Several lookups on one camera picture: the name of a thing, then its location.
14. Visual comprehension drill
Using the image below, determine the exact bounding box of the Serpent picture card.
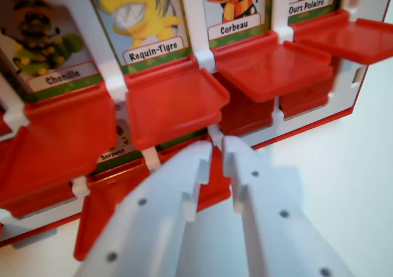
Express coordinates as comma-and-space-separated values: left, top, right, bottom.
95, 119, 146, 169

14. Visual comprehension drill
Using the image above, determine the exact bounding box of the Requin-Tigre picture card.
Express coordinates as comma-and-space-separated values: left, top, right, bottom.
83, 0, 193, 75

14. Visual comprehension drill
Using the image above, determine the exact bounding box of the red and white game board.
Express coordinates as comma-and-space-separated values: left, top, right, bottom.
0, 0, 393, 262

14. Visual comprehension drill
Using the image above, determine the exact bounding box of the Chenille picture card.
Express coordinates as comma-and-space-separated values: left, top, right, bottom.
0, 0, 104, 103

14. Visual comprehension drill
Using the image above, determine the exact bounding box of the Ours Polaire picture card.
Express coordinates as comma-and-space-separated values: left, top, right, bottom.
287, 0, 342, 26

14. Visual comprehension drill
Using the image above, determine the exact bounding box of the Corbeau picture card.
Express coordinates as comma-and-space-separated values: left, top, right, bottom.
199, 0, 273, 49

